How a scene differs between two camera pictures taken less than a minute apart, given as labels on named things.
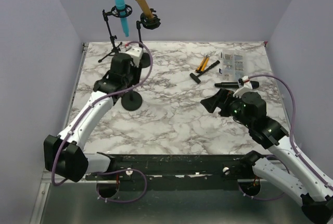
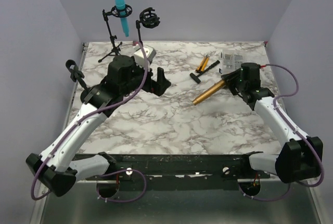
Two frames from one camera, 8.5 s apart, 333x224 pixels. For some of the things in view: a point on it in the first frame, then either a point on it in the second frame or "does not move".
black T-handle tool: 196,78 does not move
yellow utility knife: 203,64 does not move
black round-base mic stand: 131,100 → 90,94
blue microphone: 120,3 does not move
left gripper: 138,71 → 159,87
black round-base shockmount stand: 149,24 does not move
